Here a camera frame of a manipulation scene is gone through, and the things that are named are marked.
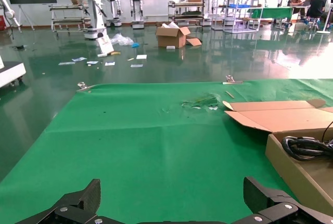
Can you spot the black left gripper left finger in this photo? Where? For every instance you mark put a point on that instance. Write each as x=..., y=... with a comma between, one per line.
x=75, y=208

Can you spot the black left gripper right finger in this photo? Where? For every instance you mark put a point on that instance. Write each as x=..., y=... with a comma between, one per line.
x=270, y=203

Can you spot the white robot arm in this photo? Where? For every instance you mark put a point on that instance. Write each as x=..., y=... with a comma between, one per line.
x=9, y=11

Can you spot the white tower robot base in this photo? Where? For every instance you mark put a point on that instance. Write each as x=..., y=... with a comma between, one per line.
x=11, y=72

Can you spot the cardboard box with round holes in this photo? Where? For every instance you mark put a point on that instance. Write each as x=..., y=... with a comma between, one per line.
x=286, y=120

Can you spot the white box on floor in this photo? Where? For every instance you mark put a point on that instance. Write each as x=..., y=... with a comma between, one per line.
x=105, y=46

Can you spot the open cardboard box on floor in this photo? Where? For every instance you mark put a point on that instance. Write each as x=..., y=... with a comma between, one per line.
x=170, y=38

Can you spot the green table cloth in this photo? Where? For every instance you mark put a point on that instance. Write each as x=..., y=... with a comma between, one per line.
x=130, y=143

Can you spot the short wooden stick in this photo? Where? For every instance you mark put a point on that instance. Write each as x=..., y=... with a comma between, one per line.
x=229, y=94

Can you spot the metal cloth clip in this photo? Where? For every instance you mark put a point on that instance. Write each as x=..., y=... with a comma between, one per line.
x=82, y=85
x=230, y=79

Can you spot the blue white paper sheet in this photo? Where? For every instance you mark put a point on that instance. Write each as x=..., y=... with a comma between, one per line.
x=79, y=59

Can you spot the yellow item on floor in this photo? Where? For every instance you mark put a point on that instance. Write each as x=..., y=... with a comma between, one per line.
x=114, y=53

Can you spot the black item on floor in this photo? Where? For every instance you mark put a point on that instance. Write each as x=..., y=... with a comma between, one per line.
x=19, y=47

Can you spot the blue item on floor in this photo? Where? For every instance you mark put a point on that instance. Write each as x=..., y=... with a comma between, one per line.
x=135, y=45

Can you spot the clear plastic bag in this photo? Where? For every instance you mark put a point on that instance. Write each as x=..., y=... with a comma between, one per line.
x=121, y=39

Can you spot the white standing fan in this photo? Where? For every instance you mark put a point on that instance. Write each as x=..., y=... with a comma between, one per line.
x=323, y=32

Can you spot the small white block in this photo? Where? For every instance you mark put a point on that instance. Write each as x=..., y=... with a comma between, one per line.
x=170, y=48

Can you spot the metal rack table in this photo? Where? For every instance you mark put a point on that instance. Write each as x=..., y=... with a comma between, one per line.
x=67, y=21

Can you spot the green covered table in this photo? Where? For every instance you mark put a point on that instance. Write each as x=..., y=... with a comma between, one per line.
x=273, y=13

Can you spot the leaning white humanoid robot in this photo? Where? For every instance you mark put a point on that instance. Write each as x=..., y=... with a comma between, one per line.
x=95, y=13

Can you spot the red bin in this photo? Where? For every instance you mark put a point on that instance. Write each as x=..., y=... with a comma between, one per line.
x=2, y=24

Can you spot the metal shelf with blue trays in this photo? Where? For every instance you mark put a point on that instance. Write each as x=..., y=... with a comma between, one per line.
x=244, y=6

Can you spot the seated person black shirt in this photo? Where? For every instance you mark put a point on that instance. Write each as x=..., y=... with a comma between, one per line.
x=316, y=5

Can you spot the seated person brown shirt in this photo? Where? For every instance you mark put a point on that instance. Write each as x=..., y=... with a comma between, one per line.
x=299, y=0

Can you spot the metal rack cart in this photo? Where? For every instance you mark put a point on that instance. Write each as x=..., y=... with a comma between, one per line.
x=186, y=13

